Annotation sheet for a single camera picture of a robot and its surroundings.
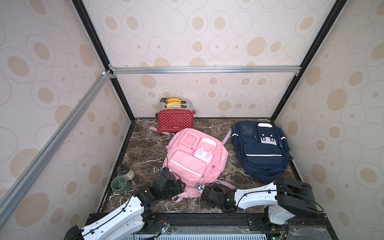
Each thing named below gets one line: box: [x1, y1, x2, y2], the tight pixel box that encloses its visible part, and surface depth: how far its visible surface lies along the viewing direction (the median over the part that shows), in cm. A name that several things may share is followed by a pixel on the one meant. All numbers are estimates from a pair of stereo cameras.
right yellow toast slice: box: [166, 102, 182, 109], surface depth 102 cm
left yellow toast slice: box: [166, 97, 182, 105], surface depth 106 cm
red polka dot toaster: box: [155, 97, 196, 133], surface depth 105 cm
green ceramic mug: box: [110, 176, 131, 195], surface depth 82 cm
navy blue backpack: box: [231, 120, 293, 184], surface depth 100 cm
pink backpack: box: [149, 126, 236, 202], surface depth 94 cm
